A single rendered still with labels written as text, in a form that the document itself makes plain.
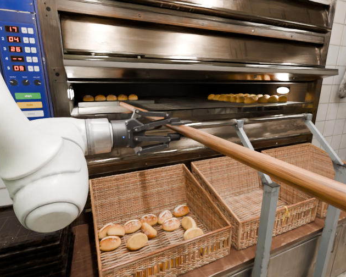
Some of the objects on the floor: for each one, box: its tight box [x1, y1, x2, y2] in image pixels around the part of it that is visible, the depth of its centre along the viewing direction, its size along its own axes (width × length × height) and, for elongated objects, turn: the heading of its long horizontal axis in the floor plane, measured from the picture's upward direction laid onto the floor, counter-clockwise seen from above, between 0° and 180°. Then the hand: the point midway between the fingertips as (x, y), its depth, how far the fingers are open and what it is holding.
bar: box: [86, 113, 346, 277], centre depth 93 cm, size 31×127×118 cm, turn 114°
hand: (179, 128), depth 61 cm, fingers closed on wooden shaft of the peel, 3 cm apart
